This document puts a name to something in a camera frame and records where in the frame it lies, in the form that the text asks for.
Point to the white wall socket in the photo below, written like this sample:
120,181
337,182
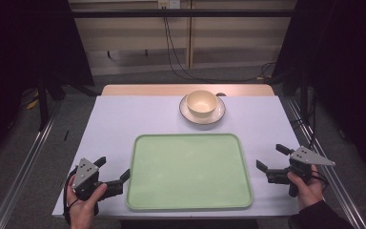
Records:
169,3

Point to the black metal stand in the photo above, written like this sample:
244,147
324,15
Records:
43,105

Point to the black horizontal bar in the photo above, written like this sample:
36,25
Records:
184,13

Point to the small dark round object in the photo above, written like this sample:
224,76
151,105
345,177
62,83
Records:
220,94

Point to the aluminium floor rail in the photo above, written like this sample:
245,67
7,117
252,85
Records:
340,191
22,178

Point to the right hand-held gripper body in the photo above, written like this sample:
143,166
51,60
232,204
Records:
305,157

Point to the white plate with dark rim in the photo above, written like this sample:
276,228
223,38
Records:
217,113

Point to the person's left hand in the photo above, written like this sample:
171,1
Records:
82,210

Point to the light green tray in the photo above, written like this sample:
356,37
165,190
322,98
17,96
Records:
189,173

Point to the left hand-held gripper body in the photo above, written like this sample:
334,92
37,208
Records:
85,173

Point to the black curtain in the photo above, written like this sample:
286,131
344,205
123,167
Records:
28,47
346,63

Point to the small black stick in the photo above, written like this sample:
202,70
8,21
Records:
66,135

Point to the cream bowl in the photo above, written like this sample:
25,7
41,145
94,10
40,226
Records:
201,102

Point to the white table cover sheet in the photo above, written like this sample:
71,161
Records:
114,127

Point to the wooden table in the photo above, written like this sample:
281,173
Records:
146,90

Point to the person's right hand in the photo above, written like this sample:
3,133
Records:
311,194

